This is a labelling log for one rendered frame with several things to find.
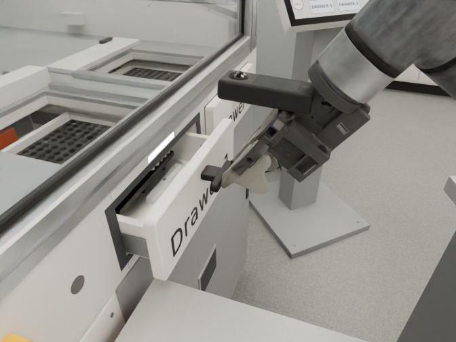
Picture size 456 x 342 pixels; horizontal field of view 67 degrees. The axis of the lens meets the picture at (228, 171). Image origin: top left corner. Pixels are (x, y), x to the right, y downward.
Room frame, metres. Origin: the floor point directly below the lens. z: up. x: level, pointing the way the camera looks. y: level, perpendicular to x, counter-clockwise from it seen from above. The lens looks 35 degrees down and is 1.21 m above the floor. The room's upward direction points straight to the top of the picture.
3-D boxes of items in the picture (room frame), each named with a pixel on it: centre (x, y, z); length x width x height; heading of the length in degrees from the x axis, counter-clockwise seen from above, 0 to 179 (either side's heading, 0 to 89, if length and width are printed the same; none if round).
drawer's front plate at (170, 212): (0.43, 0.05, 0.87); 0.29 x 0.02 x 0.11; 161
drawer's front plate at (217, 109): (0.74, -0.01, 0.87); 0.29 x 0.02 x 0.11; 161
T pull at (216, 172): (0.42, 0.02, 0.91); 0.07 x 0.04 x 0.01; 161
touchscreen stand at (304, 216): (1.35, -0.39, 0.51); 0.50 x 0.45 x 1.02; 24
